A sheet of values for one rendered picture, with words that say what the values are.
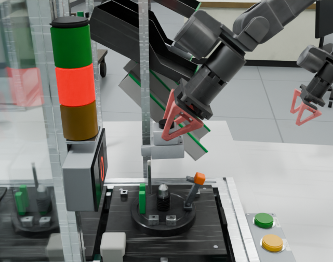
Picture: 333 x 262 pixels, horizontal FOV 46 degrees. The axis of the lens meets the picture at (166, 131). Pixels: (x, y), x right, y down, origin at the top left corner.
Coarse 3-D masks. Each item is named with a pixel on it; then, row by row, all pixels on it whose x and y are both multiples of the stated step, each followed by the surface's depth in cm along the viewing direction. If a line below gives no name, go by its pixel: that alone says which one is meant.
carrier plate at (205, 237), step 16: (112, 192) 93; (128, 192) 93; (208, 192) 93; (112, 208) 87; (128, 208) 87; (208, 208) 87; (112, 224) 82; (128, 224) 82; (208, 224) 82; (128, 240) 78; (144, 240) 78; (160, 240) 78; (176, 240) 78; (192, 240) 78; (208, 240) 78; (128, 256) 74; (144, 256) 74; (160, 256) 74; (176, 256) 74; (192, 256) 74; (208, 256) 74; (224, 256) 74
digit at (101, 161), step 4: (100, 152) 56; (100, 156) 56; (100, 160) 56; (100, 164) 56; (100, 168) 56; (104, 168) 60; (100, 172) 56; (104, 172) 60; (100, 176) 56; (104, 176) 60; (100, 180) 56
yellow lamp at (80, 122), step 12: (60, 108) 52; (72, 108) 51; (84, 108) 51; (96, 108) 54; (72, 120) 52; (84, 120) 52; (96, 120) 54; (72, 132) 52; (84, 132) 53; (96, 132) 54
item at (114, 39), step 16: (96, 16) 90; (112, 16) 89; (128, 16) 101; (96, 32) 92; (112, 32) 91; (128, 32) 90; (112, 48) 93; (128, 48) 92; (160, 48) 104; (160, 64) 92; (176, 64) 103; (192, 64) 104; (176, 80) 93
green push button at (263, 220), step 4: (256, 216) 84; (260, 216) 84; (264, 216) 84; (268, 216) 84; (256, 220) 83; (260, 220) 83; (264, 220) 83; (268, 220) 83; (272, 220) 83; (256, 224) 83; (260, 224) 82; (264, 224) 82; (268, 224) 82; (272, 224) 83
